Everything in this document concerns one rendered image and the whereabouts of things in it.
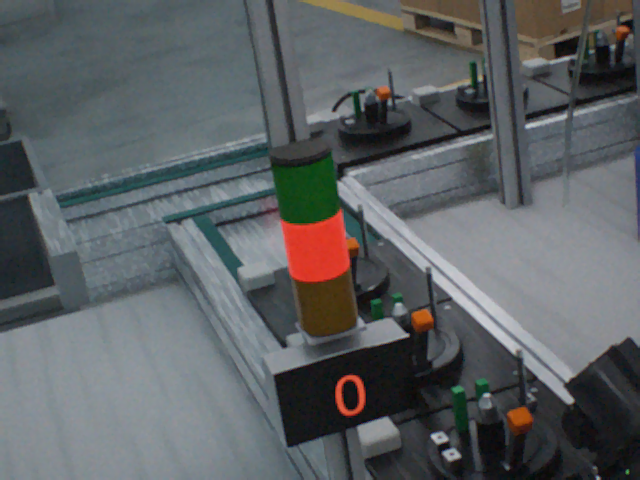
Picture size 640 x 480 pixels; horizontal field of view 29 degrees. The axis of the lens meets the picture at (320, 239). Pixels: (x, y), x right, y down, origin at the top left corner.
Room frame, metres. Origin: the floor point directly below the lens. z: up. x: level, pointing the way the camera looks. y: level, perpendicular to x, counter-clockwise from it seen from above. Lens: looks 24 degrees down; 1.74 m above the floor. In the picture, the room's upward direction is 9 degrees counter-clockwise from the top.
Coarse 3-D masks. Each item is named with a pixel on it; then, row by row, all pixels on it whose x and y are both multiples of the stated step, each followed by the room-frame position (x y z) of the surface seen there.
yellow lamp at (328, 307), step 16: (304, 288) 0.91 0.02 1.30; (320, 288) 0.90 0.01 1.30; (336, 288) 0.90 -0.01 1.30; (352, 288) 0.92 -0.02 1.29; (304, 304) 0.91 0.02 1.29; (320, 304) 0.90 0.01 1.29; (336, 304) 0.90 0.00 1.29; (352, 304) 0.91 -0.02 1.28; (304, 320) 0.91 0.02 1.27; (320, 320) 0.90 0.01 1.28; (336, 320) 0.90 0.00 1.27; (352, 320) 0.91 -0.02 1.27
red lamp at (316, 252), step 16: (288, 224) 0.91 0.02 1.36; (320, 224) 0.90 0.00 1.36; (336, 224) 0.91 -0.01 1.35; (288, 240) 0.91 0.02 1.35; (304, 240) 0.90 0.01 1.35; (320, 240) 0.90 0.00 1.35; (336, 240) 0.91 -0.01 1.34; (288, 256) 0.92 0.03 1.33; (304, 256) 0.90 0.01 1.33; (320, 256) 0.90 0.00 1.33; (336, 256) 0.91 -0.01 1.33; (304, 272) 0.90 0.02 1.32; (320, 272) 0.90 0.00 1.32; (336, 272) 0.90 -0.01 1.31
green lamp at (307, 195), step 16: (320, 160) 0.91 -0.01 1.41; (272, 176) 0.92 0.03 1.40; (288, 176) 0.90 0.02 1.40; (304, 176) 0.90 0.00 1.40; (320, 176) 0.90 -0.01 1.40; (288, 192) 0.90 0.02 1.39; (304, 192) 0.90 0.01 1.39; (320, 192) 0.90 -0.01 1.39; (336, 192) 0.92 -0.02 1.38; (288, 208) 0.91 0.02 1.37; (304, 208) 0.90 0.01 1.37; (320, 208) 0.90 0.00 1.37; (336, 208) 0.91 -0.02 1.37; (304, 224) 0.90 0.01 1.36
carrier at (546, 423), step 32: (480, 384) 1.15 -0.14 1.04; (544, 384) 1.24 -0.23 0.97; (448, 416) 1.20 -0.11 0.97; (480, 416) 1.10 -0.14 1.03; (544, 416) 1.17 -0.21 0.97; (384, 448) 1.15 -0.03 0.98; (416, 448) 1.15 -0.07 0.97; (448, 448) 1.10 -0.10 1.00; (480, 448) 1.10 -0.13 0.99; (544, 448) 1.09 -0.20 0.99
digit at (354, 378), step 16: (336, 368) 0.90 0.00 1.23; (352, 368) 0.90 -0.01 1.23; (368, 368) 0.90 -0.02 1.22; (320, 384) 0.89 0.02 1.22; (336, 384) 0.90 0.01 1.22; (352, 384) 0.90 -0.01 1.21; (368, 384) 0.90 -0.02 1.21; (336, 400) 0.90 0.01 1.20; (352, 400) 0.90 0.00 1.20; (368, 400) 0.90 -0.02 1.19; (336, 416) 0.90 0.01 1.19; (352, 416) 0.90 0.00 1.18; (368, 416) 0.90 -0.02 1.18
